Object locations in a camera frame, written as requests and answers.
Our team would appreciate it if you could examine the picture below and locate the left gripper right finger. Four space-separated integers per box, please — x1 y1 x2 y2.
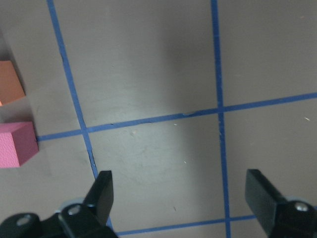
245 169 317 238

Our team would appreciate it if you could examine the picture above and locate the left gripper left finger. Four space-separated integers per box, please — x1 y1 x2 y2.
0 171 116 238

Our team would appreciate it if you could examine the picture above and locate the pink foam cube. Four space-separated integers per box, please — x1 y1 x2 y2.
0 121 39 169

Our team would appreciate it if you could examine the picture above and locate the orange foam cube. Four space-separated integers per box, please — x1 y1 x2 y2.
0 60 25 106

